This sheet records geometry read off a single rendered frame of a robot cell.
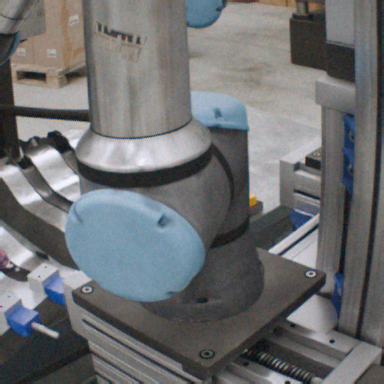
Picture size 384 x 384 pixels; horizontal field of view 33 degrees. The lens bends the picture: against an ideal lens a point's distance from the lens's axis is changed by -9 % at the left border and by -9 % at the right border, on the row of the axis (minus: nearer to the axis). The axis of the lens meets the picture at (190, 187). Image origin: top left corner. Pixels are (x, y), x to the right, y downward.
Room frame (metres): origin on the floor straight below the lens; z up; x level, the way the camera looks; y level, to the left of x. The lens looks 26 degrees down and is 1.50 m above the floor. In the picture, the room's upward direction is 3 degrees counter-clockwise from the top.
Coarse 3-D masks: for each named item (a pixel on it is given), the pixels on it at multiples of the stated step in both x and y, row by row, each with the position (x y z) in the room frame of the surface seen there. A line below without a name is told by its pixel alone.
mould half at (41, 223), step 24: (48, 144) 1.40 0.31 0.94; (72, 144) 1.41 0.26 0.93; (0, 168) 1.29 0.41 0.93; (48, 168) 1.32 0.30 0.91; (0, 192) 1.28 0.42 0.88; (24, 192) 1.24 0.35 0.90; (72, 192) 1.26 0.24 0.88; (0, 216) 1.30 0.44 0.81; (24, 216) 1.20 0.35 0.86; (48, 216) 1.15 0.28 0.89; (48, 240) 1.13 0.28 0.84; (72, 264) 1.07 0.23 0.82
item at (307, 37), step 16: (304, 0) 5.09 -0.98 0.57; (320, 0) 5.00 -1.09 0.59; (304, 16) 5.11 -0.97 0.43; (320, 16) 5.27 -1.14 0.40; (304, 32) 5.07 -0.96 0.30; (320, 32) 4.97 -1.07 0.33; (304, 48) 5.08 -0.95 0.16; (320, 48) 4.98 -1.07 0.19; (304, 64) 5.08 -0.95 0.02; (320, 64) 4.98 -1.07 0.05
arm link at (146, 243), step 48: (96, 0) 0.51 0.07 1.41; (144, 0) 0.50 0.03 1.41; (96, 48) 0.51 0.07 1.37; (144, 48) 0.50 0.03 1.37; (96, 96) 0.51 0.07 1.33; (144, 96) 0.50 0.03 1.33; (96, 144) 0.51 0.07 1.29; (144, 144) 0.50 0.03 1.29; (192, 144) 0.51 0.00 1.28; (96, 192) 0.49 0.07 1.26; (144, 192) 0.48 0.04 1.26; (192, 192) 0.50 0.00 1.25; (96, 240) 0.48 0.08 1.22; (144, 240) 0.47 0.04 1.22; (192, 240) 0.48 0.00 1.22; (144, 288) 0.48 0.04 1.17
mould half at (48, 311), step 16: (0, 240) 1.06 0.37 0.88; (16, 240) 1.08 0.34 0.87; (16, 256) 1.04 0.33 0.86; (32, 256) 1.05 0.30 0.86; (0, 272) 0.99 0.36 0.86; (64, 272) 0.99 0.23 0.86; (0, 288) 0.94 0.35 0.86; (16, 288) 0.94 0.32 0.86; (32, 304) 0.89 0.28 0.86; (48, 304) 0.92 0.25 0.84; (48, 320) 0.91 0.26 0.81; (0, 336) 0.80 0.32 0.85; (16, 336) 0.83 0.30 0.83; (32, 336) 0.86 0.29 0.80; (0, 352) 0.79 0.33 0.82
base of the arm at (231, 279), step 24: (216, 240) 0.62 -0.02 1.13; (240, 240) 0.64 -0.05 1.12; (216, 264) 0.61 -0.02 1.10; (240, 264) 0.63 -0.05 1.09; (192, 288) 0.61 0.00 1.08; (216, 288) 0.61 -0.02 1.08; (240, 288) 0.62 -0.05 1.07; (168, 312) 0.61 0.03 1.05; (192, 312) 0.60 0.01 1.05; (216, 312) 0.60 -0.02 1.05; (240, 312) 0.61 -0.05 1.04
